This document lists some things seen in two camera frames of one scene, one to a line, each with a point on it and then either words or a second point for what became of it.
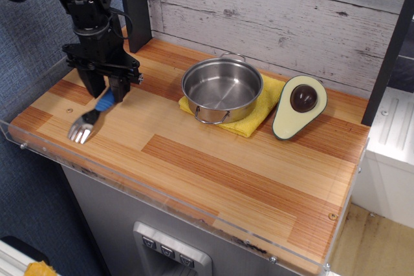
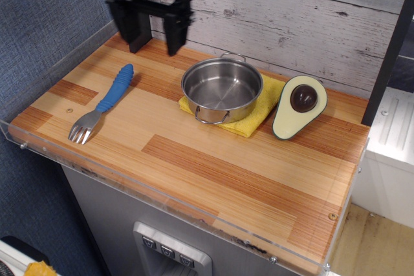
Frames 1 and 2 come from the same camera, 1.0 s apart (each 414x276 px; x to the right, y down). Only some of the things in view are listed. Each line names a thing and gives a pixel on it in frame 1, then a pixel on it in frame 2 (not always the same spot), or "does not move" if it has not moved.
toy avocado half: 301,101 does not move
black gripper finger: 94,82 -> 132,21
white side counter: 384,184 does not move
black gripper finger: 120,86 -> 176,28
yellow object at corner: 39,269 does not move
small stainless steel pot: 223,88 does not move
